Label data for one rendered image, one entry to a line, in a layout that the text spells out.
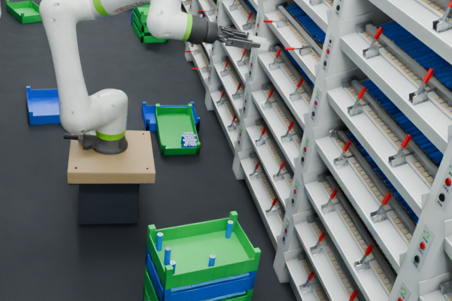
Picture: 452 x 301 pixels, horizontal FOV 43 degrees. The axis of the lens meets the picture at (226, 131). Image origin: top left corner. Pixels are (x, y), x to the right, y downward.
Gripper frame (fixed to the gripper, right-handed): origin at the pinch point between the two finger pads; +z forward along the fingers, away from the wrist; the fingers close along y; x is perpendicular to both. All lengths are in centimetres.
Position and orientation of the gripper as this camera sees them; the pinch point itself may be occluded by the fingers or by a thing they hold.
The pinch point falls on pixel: (258, 42)
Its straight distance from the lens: 204.4
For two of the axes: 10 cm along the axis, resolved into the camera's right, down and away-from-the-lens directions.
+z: 9.3, 1.4, 3.4
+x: 3.0, -8.4, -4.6
